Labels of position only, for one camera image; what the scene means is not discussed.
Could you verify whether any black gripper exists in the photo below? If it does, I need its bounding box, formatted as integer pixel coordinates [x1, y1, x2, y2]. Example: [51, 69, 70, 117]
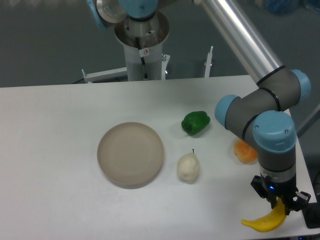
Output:
[250, 167, 311, 216]

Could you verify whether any yellow banana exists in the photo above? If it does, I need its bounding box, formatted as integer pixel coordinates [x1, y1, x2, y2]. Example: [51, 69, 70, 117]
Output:
[240, 198, 287, 233]

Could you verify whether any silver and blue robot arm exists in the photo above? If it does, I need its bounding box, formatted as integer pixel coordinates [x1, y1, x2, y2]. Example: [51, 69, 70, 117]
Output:
[87, 0, 311, 214]

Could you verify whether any beige round plate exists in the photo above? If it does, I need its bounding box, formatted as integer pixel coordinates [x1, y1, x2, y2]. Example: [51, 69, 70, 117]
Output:
[97, 122, 165, 189]

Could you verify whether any black device at table edge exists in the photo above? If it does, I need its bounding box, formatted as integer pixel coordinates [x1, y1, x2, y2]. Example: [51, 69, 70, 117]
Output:
[302, 202, 320, 229]

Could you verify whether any orange bell pepper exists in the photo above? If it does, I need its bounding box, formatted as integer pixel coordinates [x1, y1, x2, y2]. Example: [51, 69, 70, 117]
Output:
[233, 139, 258, 164]

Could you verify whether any white pear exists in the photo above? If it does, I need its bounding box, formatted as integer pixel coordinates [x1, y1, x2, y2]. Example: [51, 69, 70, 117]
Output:
[176, 148, 201, 184]

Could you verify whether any green bell pepper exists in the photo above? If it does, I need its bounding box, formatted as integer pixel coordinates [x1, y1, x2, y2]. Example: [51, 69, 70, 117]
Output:
[181, 111, 211, 136]

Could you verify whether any blue plastic bag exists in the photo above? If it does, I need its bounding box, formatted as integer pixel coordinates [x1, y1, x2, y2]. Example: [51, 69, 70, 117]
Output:
[262, 0, 320, 16]

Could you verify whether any white upright bracket post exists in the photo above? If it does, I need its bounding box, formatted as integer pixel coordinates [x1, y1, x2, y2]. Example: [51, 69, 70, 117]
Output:
[204, 46, 214, 78]

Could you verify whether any black cable on pedestal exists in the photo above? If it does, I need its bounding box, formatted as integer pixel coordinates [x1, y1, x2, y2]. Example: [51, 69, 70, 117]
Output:
[134, 36, 150, 81]

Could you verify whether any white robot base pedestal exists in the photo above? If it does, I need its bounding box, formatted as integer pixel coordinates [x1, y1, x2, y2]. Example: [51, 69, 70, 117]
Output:
[114, 11, 170, 81]

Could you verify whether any white metal frame bracket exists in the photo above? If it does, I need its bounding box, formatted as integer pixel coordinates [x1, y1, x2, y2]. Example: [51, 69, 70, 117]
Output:
[81, 67, 127, 83]

